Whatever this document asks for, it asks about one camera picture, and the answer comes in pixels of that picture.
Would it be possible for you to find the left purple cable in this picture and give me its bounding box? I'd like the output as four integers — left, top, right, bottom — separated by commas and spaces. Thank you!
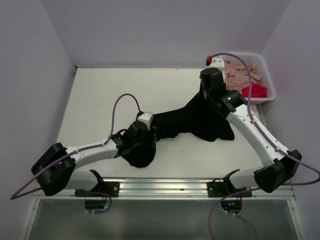
9, 93, 142, 201

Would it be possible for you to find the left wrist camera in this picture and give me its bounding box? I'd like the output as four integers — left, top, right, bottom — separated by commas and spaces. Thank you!
137, 112, 154, 130

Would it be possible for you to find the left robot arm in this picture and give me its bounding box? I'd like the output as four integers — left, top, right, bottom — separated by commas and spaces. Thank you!
31, 120, 156, 197

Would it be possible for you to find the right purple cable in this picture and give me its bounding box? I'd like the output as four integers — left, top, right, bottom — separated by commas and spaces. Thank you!
208, 51, 320, 240

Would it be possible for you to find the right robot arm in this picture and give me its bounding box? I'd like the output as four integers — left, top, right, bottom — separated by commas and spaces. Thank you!
199, 67, 302, 197

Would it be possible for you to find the red t shirt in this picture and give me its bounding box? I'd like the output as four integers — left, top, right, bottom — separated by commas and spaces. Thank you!
242, 83, 268, 98

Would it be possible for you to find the black t shirt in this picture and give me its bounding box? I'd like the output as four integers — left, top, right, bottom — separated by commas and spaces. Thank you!
123, 93, 235, 168

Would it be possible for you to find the white plastic basket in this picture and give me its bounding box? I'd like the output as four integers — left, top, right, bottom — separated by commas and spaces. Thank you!
221, 52, 276, 105

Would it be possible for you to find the purple cable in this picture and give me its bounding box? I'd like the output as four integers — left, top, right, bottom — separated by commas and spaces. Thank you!
9, 93, 142, 201
208, 51, 320, 240

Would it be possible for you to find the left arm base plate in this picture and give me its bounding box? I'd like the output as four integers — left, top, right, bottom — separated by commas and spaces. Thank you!
74, 181, 120, 198

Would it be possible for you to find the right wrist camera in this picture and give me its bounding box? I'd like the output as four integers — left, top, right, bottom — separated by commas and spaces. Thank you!
205, 56, 225, 72

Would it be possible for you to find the aluminium mounting rail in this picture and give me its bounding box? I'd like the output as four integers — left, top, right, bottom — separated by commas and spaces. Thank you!
32, 177, 296, 200

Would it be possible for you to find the beige t shirt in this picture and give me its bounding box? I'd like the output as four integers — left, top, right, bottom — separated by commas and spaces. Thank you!
224, 60, 250, 93

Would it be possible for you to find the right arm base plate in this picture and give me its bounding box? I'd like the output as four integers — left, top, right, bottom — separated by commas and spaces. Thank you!
206, 179, 248, 198

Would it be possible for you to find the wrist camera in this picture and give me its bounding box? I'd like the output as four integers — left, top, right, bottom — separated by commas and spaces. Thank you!
137, 112, 154, 130
205, 56, 225, 72

